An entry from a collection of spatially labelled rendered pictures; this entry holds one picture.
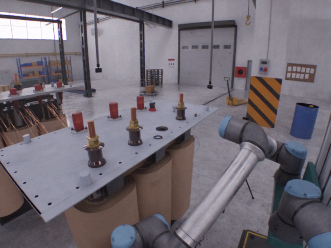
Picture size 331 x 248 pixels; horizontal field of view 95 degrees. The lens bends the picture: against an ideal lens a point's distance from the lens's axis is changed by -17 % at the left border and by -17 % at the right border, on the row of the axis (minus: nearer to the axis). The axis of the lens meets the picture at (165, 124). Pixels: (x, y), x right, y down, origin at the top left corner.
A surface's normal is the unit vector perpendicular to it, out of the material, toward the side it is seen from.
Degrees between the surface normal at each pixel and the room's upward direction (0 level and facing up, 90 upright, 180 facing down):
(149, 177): 90
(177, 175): 90
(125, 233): 5
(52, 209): 11
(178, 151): 90
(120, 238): 5
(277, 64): 90
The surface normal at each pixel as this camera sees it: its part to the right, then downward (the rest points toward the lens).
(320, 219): -0.50, -0.83
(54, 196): 0.00, -0.95
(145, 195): 0.07, 0.32
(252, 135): -0.48, -0.68
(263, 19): -0.54, 0.28
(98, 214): 0.35, 0.31
